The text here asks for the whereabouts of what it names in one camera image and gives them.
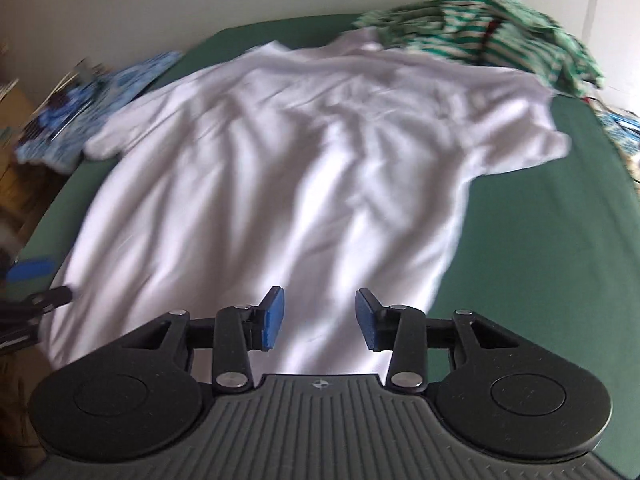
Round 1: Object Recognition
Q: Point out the blue purple crumpled cloth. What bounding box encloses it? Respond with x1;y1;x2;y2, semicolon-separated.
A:
30;80;101;146

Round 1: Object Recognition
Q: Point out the blue patterned towel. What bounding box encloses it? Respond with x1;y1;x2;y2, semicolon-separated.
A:
15;50;183;173

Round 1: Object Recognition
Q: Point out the white shirt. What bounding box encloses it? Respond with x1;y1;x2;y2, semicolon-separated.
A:
47;27;573;376

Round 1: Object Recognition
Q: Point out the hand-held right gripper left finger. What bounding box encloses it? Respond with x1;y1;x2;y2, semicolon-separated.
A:
120;286;287;395

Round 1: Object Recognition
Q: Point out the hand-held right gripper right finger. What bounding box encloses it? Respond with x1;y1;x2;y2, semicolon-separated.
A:
354;287;521;395

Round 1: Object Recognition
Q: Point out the white blue power strip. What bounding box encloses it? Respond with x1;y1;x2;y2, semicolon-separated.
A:
597;107;640;148

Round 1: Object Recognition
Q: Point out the green white patterned garment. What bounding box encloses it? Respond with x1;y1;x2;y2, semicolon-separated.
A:
480;0;606;98

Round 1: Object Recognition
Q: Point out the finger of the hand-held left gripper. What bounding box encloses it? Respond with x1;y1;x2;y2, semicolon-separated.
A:
0;285;75;348
6;257;57;285

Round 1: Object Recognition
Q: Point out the green table cover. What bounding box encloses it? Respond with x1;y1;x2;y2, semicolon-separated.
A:
20;12;640;461

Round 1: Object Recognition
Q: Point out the cardboard box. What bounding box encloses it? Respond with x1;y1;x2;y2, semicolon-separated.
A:
0;77;48;221

